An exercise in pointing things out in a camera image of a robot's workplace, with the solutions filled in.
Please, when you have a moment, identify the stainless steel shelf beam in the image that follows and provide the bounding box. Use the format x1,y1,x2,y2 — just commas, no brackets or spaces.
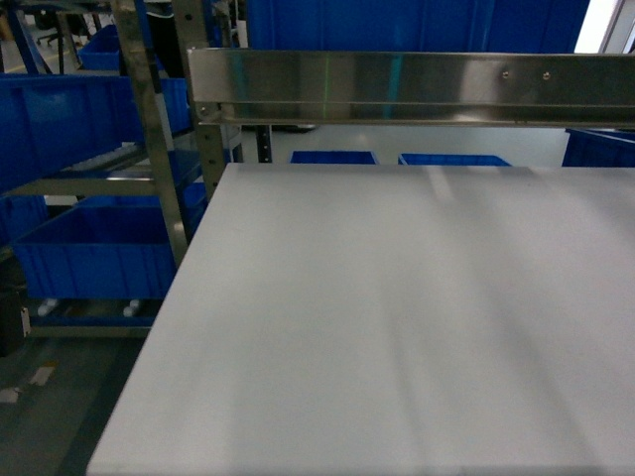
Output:
188,49,634,129

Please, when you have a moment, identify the blue bin lower shelf left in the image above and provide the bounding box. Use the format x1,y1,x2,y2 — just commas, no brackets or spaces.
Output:
13,196,177,299

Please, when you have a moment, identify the large blue crate upper shelf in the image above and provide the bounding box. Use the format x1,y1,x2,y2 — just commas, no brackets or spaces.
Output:
246,1,589,55

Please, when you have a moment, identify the large blue shelf bin left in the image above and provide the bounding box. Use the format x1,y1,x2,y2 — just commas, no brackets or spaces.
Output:
1,74,145,192

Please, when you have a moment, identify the blue bin behind table left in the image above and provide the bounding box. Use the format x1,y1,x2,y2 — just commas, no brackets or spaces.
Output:
290,151,377,165

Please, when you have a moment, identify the blue bin behind table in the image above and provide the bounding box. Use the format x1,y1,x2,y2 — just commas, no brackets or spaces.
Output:
398,153,510,167
290,151,377,165

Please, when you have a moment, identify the blue bin behind table middle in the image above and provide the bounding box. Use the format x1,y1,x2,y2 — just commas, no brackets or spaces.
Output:
398,153,510,167

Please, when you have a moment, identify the large blue bin behind right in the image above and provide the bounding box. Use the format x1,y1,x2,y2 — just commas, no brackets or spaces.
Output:
562,129,634,168

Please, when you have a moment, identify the steel shelf upright post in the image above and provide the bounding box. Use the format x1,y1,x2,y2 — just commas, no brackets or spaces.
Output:
111,1,189,265

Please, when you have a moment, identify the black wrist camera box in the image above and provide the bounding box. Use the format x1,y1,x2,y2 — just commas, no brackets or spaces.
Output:
0,292,26,357

